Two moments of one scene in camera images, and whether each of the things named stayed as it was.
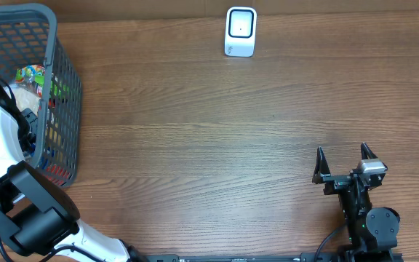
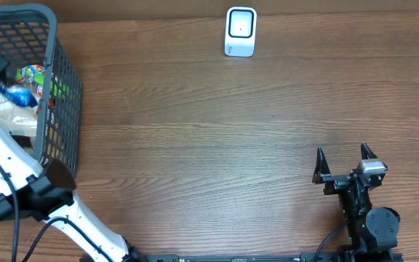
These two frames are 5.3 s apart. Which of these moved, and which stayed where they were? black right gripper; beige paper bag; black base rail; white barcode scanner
Moved: beige paper bag
Stayed: black right gripper; white barcode scanner; black base rail
